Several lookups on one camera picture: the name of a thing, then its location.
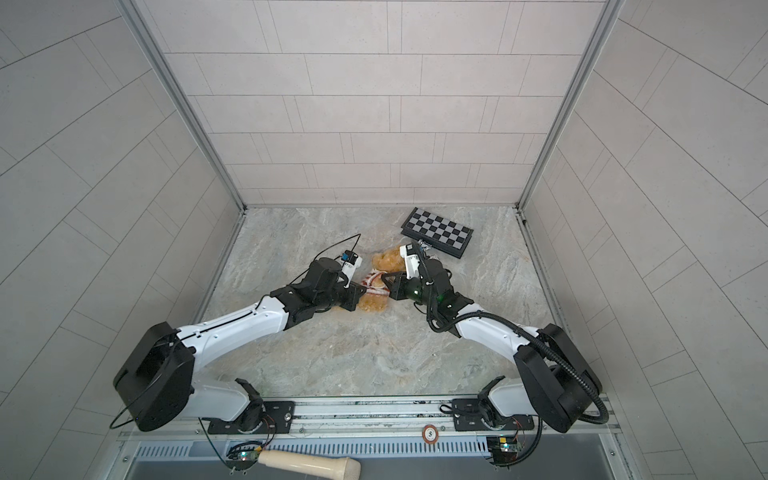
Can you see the folded black chess board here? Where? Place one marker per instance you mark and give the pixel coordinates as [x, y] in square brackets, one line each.
[437, 231]

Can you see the green circuit board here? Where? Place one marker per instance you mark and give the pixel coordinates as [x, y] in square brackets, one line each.
[503, 450]
[244, 455]

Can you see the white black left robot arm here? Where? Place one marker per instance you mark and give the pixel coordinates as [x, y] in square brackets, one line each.
[161, 380]

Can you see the aluminium corner frame post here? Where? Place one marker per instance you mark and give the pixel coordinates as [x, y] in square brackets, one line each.
[141, 32]
[605, 22]

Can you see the aluminium corner frame post right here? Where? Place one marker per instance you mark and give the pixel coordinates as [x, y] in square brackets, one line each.
[605, 22]

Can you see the red white striped knit sweater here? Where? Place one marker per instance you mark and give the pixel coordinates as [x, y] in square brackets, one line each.
[374, 284]

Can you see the red white poker chip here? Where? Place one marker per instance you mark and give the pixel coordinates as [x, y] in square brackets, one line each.
[430, 434]

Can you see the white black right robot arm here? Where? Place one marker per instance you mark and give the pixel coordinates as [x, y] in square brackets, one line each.
[555, 383]

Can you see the right green circuit board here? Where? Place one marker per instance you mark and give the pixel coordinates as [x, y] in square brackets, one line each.
[503, 450]

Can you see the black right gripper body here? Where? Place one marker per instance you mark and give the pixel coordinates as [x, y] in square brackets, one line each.
[402, 287]

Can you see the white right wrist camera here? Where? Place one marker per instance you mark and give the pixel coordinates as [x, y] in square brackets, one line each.
[411, 256]

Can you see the aluminium front rail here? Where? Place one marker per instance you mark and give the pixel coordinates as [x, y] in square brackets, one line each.
[383, 434]

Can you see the aluminium corner frame post left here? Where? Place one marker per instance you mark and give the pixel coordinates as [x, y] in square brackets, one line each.
[141, 32]

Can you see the tan plush teddy bear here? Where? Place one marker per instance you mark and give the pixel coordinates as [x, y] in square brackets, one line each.
[376, 298]

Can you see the beige wooden handle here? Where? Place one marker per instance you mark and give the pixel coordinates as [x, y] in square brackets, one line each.
[328, 468]

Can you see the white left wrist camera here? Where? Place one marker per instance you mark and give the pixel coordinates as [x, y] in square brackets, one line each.
[350, 262]

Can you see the left green circuit board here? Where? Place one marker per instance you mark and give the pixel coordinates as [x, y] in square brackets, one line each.
[244, 455]

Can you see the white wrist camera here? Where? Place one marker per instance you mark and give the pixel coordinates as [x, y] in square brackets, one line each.
[411, 256]
[350, 262]

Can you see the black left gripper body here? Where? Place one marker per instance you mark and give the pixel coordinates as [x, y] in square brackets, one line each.
[345, 297]

